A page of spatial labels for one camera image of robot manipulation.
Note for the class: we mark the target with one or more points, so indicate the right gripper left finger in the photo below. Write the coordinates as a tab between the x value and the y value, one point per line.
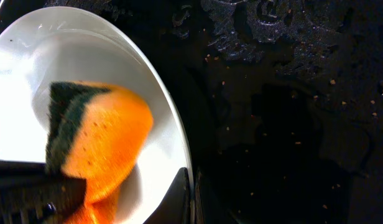
175	207

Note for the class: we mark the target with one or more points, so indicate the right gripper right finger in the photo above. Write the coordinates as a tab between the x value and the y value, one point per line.
208	208

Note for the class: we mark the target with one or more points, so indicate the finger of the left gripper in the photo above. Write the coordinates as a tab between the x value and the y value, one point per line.
29	195

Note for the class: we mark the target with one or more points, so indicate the yellow green scrub sponge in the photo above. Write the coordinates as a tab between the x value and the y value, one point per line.
96	133

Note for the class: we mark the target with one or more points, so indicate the light blue plate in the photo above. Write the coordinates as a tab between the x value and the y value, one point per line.
66	43

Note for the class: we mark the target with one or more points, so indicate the round black tray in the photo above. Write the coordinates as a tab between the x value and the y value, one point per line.
282	101

